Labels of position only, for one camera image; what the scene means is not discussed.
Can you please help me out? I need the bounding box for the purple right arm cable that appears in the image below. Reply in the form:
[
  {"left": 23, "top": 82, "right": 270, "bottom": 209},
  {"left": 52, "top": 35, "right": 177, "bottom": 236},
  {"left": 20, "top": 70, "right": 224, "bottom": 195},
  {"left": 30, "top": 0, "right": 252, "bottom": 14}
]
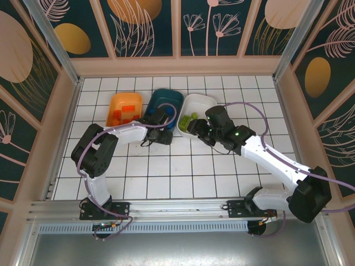
[{"left": 221, "top": 101, "right": 355, "bottom": 238}]

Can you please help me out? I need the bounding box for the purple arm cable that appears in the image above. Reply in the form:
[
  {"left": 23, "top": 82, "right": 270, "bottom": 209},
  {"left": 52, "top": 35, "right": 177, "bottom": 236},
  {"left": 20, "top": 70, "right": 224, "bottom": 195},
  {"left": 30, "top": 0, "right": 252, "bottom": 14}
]
[
  {"left": 221, "top": 101, "right": 355, "bottom": 238},
  {"left": 76, "top": 102, "right": 178, "bottom": 242}
]

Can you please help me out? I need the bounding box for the red wire with yellow connector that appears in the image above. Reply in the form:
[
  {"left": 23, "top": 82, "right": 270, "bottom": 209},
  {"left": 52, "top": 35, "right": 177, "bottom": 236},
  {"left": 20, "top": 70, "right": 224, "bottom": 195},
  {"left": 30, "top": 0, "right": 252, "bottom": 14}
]
[
  {"left": 91, "top": 211, "right": 125, "bottom": 231},
  {"left": 249, "top": 210, "right": 278, "bottom": 227}
]

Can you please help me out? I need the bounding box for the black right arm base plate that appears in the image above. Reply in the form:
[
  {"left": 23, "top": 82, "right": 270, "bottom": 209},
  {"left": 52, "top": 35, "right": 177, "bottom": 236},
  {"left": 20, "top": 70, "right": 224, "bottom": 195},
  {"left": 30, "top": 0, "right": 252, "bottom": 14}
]
[{"left": 226, "top": 198, "right": 278, "bottom": 219}]

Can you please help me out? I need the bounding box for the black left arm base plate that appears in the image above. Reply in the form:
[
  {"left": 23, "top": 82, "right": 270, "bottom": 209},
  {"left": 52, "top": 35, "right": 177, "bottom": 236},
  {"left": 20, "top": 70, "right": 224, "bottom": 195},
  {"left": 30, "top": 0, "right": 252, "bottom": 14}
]
[{"left": 79, "top": 201, "right": 131, "bottom": 221}]

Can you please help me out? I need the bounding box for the orange plastic container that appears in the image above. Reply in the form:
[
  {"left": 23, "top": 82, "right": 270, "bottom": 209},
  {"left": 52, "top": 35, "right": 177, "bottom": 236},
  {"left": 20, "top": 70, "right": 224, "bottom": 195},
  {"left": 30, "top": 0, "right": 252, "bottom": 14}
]
[{"left": 106, "top": 93, "right": 144, "bottom": 127}]

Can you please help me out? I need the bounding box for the long green lego brick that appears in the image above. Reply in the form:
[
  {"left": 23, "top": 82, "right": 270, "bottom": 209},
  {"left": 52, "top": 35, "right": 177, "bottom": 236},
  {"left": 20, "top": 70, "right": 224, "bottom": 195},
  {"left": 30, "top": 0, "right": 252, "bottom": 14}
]
[{"left": 179, "top": 115, "right": 192, "bottom": 131}]

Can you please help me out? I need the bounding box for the aluminium frame post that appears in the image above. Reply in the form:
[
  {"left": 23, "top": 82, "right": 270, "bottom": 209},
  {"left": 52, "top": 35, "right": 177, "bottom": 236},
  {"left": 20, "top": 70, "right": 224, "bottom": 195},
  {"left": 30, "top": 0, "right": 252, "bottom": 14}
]
[
  {"left": 22, "top": 0, "right": 84, "bottom": 85},
  {"left": 272, "top": 0, "right": 326, "bottom": 81}
]

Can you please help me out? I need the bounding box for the grey slotted cable duct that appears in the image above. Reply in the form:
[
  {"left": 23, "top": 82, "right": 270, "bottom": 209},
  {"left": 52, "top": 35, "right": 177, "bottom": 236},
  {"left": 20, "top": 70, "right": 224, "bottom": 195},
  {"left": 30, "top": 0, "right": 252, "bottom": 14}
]
[{"left": 38, "top": 221, "right": 250, "bottom": 234}]

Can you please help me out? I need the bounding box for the white plastic container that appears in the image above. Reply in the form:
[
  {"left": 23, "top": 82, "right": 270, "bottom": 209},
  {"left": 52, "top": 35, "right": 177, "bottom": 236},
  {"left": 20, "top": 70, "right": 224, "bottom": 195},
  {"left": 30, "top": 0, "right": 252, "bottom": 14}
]
[{"left": 176, "top": 93, "right": 218, "bottom": 140}]

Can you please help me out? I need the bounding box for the teal plastic container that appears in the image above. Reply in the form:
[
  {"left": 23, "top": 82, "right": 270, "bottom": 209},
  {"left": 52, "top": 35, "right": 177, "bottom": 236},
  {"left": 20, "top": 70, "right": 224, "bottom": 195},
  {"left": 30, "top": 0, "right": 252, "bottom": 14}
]
[{"left": 143, "top": 88, "right": 184, "bottom": 133}]

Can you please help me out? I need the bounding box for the aluminium mounting rail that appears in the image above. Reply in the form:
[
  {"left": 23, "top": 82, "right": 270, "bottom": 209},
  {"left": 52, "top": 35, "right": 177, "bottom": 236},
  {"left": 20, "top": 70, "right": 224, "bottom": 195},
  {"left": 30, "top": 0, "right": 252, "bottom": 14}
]
[{"left": 26, "top": 196, "right": 329, "bottom": 222}]

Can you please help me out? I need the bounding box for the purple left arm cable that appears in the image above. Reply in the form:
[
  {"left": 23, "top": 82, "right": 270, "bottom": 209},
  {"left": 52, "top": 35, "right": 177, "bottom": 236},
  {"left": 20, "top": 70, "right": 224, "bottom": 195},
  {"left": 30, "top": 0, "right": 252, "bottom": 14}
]
[{"left": 76, "top": 102, "right": 178, "bottom": 242}]

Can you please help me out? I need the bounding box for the slotted metal side rail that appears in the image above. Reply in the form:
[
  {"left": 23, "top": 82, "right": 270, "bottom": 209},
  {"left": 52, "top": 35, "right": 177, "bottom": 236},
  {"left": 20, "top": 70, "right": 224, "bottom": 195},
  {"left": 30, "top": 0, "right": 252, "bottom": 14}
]
[{"left": 41, "top": 180, "right": 58, "bottom": 201}]

